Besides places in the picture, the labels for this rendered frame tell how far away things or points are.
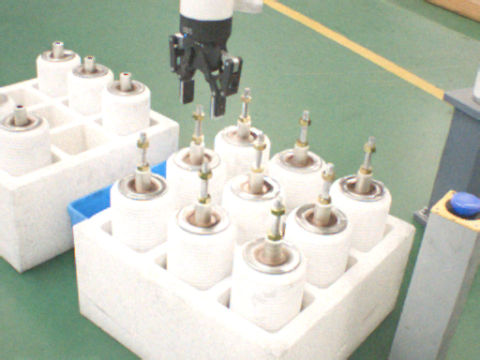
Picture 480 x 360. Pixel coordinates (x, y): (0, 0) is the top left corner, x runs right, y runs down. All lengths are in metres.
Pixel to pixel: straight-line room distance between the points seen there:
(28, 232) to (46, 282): 0.09
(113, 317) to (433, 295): 0.48
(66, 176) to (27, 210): 0.09
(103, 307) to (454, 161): 0.74
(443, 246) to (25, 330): 0.66
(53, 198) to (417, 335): 0.65
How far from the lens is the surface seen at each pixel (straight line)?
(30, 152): 1.14
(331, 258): 0.90
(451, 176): 1.35
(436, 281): 0.92
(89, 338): 1.07
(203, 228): 0.86
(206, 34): 0.90
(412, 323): 0.98
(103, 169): 1.21
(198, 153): 1.01
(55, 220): 1.19
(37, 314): 1.12
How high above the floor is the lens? 0.75
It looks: 30 degrees down
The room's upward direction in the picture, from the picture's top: 5 degrees clockwise
